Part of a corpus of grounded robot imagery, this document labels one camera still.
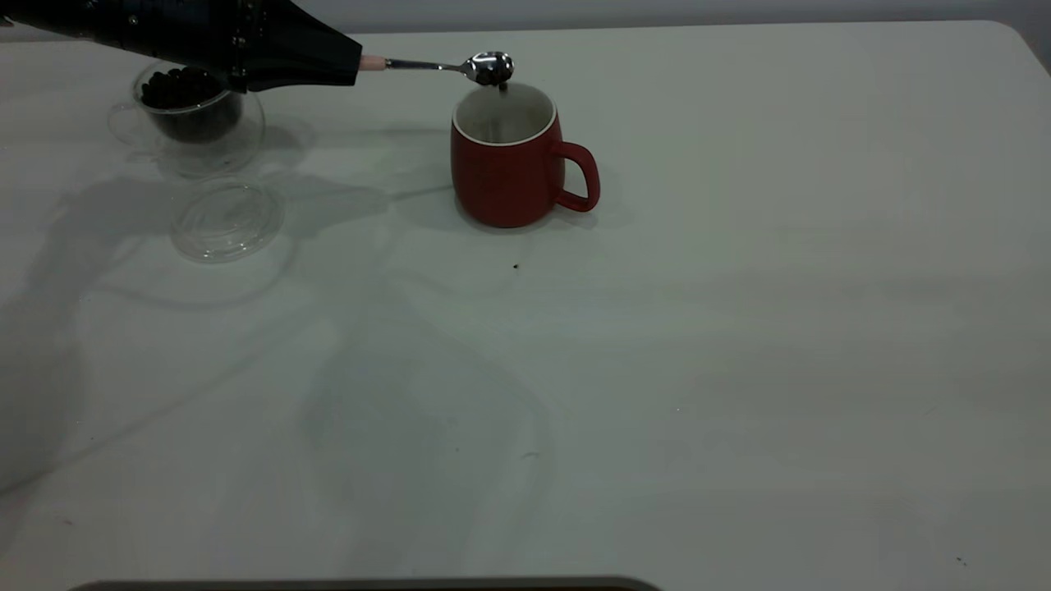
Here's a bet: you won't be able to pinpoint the clear glass saucer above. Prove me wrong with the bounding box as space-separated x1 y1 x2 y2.
170 179 286 263

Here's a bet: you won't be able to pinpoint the clear double-wall glass cup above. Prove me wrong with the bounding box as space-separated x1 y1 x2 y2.
107 62 268 178

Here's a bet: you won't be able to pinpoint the pink handled metal spoon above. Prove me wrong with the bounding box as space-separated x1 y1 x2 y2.
360 51 516 88

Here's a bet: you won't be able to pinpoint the red ceramic mug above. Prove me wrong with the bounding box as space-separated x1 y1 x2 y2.
450 82 601 230

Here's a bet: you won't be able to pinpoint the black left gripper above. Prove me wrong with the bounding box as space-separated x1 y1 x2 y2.
99 0 363 93

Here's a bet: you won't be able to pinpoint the dark coffee beans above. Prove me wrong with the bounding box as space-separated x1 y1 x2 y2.
141 67 244 144

